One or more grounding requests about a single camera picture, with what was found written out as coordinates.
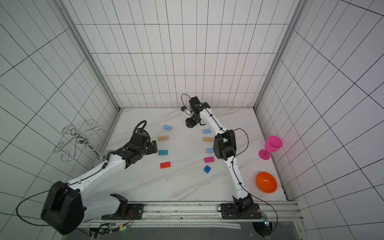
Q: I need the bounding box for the magenta block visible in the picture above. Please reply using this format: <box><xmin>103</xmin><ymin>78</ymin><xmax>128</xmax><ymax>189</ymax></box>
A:
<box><xmin>204</xmin><ymin>157</ymin><xmax>215</xmax><ymax>164</ymax></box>

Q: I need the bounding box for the chrome cup holder rack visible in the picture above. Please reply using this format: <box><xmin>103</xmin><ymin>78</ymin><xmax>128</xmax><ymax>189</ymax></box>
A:
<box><xmin>53</xmin><ymin>119</ymin><xmax>106</xmax><ymax>162</ymax></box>

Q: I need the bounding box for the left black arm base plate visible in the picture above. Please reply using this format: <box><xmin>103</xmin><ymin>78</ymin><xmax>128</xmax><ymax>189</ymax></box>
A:
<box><xmin>101</xmin><ymin>204</ymin><xmax>144</xmax><ymax>221</ymax></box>

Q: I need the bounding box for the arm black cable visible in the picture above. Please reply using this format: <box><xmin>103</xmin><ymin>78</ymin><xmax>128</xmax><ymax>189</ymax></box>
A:
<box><xmin>15</xmin><ymin>161</ymin><xmax>109</xmax><ymax>227</ymax></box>
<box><xmin>232</xmin><ymin>127</ymin><xmax>280</xmax><ymax>232</ymax></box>

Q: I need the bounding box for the orange plastic bowl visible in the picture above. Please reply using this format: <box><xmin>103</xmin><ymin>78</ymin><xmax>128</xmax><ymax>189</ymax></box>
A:
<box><xmin>256</xmin><ymin>172</ymin><xmax>278</xmax><ymax>194</ymax></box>

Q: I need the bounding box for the teal block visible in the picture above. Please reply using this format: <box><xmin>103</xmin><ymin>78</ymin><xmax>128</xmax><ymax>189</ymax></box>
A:
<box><xmin>158</xmin><ymin>150</ymin><xmax>169</xmax><ymax>156</ymax></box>

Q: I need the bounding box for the red block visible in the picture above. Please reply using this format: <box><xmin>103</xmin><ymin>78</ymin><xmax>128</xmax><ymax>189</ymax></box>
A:
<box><xmin>160</xmin><ymin>162</ymin><xmax>171</xmax><ymax>169</ymax></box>

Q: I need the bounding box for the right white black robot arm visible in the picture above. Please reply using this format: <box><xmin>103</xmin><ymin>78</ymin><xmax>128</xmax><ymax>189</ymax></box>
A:
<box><xmin>186</xmin><ymin>97</ymin><xmax>254</xmax><ymax>217</ymax></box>

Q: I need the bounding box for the natural wood block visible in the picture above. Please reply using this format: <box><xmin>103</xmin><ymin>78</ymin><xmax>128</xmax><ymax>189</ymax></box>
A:
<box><xmin>158</xmin><ymin>136</ymin><xmax>169</xmax><ymax>141</ymax></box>
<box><xmin>203</xmin><ymin>137</ymin><xmax>215</xmax><ymax>142</ymax></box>

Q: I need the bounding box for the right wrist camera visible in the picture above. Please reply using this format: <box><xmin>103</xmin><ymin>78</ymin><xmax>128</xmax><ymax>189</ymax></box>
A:
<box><xmin>181</xmin><ymin>106</ymin><xmax>191</xmax><ymax>116</ymax></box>

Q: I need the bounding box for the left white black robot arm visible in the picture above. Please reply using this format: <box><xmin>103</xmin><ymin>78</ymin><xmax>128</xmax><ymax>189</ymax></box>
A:
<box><xmin>41</xmin><ymin>130</ymin><xmax>158</xmax><ymax>235</ymax></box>

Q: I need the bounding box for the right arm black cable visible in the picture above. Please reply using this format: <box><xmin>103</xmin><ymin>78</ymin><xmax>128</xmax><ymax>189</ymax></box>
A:
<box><xmin>232</xmin><ymin>127</ymin><xmax>280</xmax><ymax>232</ymax></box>

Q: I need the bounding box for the pink plastic goblet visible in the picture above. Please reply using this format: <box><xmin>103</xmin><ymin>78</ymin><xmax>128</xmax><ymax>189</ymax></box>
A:
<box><xmin>259</xmin><ymin>136</ymin><xmax>283</xmax><ymax>161</ymax></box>

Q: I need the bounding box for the dark blue cube block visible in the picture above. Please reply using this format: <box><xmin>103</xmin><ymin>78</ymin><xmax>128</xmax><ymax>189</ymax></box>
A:
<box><xmin>204</xmin><ymin>166</ymin><xmax>211</xmax><ymax>174</ymax></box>

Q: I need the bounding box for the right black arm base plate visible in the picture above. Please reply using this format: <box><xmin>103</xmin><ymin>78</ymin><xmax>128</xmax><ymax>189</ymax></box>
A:
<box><xmin>219</xmin><ymin>204</ymin><xmax>263</xmax><ymax>220</ymax></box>

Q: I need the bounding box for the aluminium mounting rail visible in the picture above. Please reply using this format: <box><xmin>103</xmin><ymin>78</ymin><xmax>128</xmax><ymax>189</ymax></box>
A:
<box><xmin>79</xmin><ymin>201</ymin><xmax>304</xmax><ymax>228</ymax></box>

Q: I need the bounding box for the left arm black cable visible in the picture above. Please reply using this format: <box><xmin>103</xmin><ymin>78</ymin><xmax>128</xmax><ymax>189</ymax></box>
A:
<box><xmin>15</xmin><ymin>161</ymin><xmax>109</xmax><ymax>227</ymax></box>

